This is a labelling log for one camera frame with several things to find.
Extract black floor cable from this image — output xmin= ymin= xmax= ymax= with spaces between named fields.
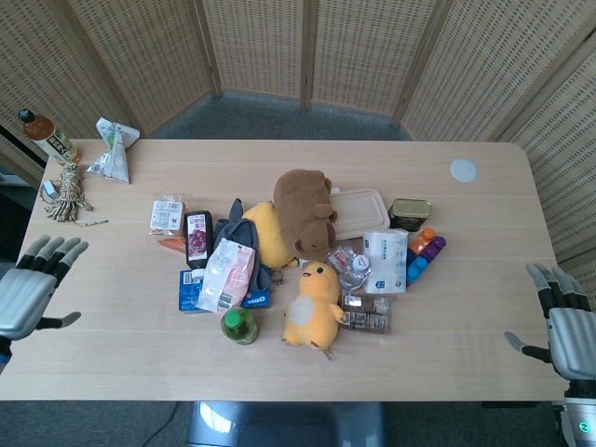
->
xmin=152 ymin=401 xmax=182 ymax=435

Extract crushed clear water bottle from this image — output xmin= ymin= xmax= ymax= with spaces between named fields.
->
xmin=325 ymin=244 xmax=374 ymax=292

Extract brown chocolate packet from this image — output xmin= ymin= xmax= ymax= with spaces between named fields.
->
xmin=340 ymin=292 xmax=393 ymax=334

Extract green tin can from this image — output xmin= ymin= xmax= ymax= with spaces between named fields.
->
xmin=387 ymin=197 xmax=432 ymax=231

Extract brown bear plush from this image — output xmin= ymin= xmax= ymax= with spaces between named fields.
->
xmin=272 ymin=169 xmax=340 ymax=259

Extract white round table cap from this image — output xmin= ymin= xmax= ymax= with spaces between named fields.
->
xmin=449 ymin=158 xmax=479 ymax=183

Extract pink snack bag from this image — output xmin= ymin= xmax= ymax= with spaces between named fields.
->
xmin=196 ymin=237 xmax=258 ymax=316

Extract grey plush shark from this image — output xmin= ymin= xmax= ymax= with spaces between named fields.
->
xmin=214 ymin=198 xmax=274 ymax=291

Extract blue Oreo box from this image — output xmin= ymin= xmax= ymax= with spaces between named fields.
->
xmin=177 ymin=268 xmax=273 ymax=313

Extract wooden woven folding screen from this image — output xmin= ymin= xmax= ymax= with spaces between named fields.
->
xmin=0 ymin=0 xmax=596 ymax=299

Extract crumpled printed paper bag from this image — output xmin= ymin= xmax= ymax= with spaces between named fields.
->
xmin=85 ymin=116 xmax=142 ymax=186

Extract green drink bottle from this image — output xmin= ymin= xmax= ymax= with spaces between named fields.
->
xmin=219 ymin=305 xmax=260 ymax=346

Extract round yellow plush toy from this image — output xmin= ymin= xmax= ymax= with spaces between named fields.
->
xmin=241 ymin=200 xmax=300 ymax=270

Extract white tissue pack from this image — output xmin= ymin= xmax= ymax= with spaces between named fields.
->
xmin=361 ymin=228 xmax=411 ymax=295

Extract clear package with white label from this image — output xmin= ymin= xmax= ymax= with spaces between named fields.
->
xmin=148 ymin=195 xmax=185 ymax=237

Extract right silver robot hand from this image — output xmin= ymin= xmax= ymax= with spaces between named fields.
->
xmin=504 ymin=263 xmax=596 ymax=383

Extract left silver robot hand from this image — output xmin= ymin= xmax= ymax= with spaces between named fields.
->
xmin=0 ymin=235 xmax=89 ymax=340

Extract yellow duck plush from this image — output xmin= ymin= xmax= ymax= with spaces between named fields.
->
xmin=280 ymin=260 xmax=346 ymax=363

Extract coiled hemp rope bundle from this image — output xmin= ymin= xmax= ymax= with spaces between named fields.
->
xmin=43 ymin=161 xmax=95 ymax=224

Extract colourful toy blocks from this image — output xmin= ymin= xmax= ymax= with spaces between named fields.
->
xmin=405 ymin=227 xmax=447 ymax=287

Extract brown tea bottle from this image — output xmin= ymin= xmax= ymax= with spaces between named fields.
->
xmin=17 ymin=108 xmax=85 ymax=165

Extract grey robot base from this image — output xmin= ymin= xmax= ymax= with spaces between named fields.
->
xmin=184 ymin=400 xmax=388 ymax=447

